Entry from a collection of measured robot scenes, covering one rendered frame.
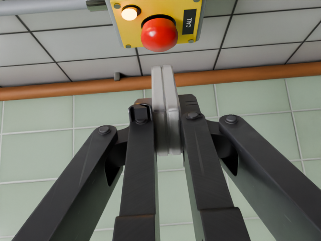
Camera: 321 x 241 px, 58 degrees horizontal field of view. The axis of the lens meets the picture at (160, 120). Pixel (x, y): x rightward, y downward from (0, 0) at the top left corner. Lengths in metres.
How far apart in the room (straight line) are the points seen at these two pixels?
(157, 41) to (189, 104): 0.15
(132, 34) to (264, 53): 0.32
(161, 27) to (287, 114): 0.40
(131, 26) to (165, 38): 0.04
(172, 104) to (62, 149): 0.48
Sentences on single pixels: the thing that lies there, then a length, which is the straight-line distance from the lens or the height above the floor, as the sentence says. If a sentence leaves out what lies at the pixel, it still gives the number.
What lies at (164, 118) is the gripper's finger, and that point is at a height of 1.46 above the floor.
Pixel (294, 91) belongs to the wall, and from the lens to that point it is 0.67.
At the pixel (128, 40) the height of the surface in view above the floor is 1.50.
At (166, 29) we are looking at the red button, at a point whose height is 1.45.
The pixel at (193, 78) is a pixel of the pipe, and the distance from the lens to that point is 0.59.
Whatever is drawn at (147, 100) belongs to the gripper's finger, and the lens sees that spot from 0.18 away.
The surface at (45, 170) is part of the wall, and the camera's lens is 0.63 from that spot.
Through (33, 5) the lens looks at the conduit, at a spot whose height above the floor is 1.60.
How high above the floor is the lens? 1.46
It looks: 1 degrees up
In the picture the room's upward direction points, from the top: 95 degrees counter-clockwise
